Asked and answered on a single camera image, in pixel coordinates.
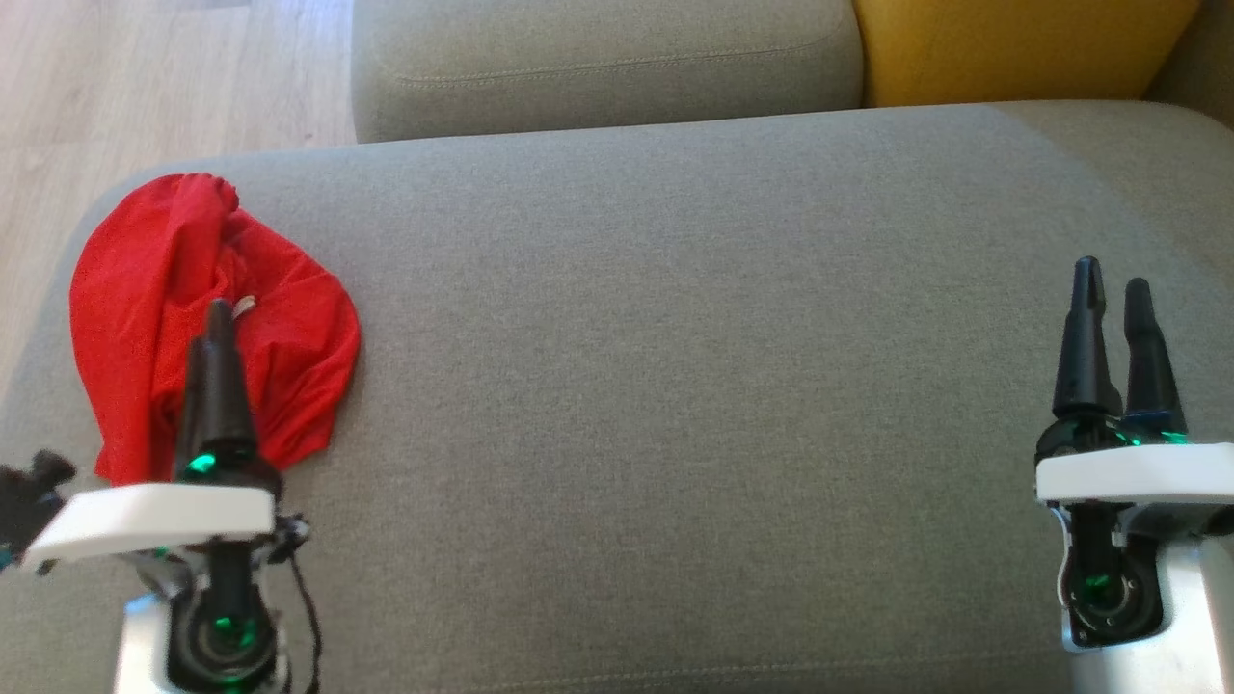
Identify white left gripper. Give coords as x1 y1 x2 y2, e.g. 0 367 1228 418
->
19 299 311 693

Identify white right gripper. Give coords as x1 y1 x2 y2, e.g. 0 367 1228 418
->
1034 255 1234 650

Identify red shorts with white trim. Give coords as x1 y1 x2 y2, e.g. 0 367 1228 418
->
69 173 242 488

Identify yellow sofa cushion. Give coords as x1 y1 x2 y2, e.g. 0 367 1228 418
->
853 0 1201 107

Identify grey sofa seat cushion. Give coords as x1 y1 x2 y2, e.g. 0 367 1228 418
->
0 99 1234 694

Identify grey sofa back cushion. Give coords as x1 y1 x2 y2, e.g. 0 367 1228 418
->
350 0 864 144

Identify thin black gripper wire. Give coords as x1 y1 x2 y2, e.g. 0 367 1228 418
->
287 554 322 694

